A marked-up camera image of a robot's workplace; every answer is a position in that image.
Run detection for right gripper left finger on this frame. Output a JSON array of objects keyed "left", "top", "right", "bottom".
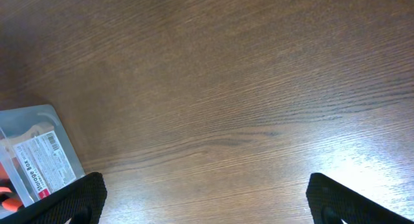
[{"left": 1, "top": 172, "right": 107, "bottom": 224}]

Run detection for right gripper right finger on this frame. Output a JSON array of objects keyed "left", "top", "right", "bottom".
[{"left": 306, "top": 173, "right": 413, "bottom": 224}]

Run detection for orange black needle-nose pliers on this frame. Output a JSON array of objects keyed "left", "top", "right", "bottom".
[{"left": 1, "top": 165, "right": 25, "bottom": 212}]

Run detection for orange scraper with wooden handle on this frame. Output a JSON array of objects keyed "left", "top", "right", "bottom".
[{"left": 1, "top": 122, "right": 54, "bottom": 148}]

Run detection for clear plastic container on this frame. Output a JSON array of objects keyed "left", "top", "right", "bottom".
[{"left": 1, "top": 105, "right": 85, "bottom": 218}]

